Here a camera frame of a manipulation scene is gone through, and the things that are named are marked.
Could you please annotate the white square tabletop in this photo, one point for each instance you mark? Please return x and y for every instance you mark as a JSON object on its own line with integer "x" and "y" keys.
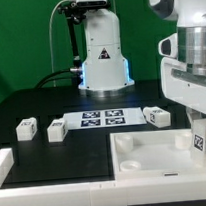
{"x": 154, "y": 154}

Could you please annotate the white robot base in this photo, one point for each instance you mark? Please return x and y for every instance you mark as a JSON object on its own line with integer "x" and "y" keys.
{"x": 105, "y": 70}

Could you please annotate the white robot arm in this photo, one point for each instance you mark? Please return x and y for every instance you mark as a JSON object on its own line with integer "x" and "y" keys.
{"x": 183, "y": 67}

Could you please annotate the sheet with four tags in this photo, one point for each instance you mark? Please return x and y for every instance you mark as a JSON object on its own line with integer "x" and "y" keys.
{"x": 104, "y": 118}

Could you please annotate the black camera stand pole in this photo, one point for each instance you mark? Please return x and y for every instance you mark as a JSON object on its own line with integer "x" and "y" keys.
{"x": 74, "y": 16}

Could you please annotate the black camera on stand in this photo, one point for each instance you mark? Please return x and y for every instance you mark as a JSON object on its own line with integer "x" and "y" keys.
{"x": 91, "y": 3}

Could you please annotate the white front fence wall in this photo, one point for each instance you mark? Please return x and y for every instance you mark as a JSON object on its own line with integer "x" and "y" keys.
{"x": 115, "y": 193}

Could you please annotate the white fence wall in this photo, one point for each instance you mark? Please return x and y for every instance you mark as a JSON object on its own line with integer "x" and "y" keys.
{"x": 6, "y": 163}
{"x": 115, "y": 193}

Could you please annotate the white left fence wall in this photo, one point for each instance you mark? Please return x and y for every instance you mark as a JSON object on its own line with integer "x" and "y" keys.
{"x": 6, "y": 163}

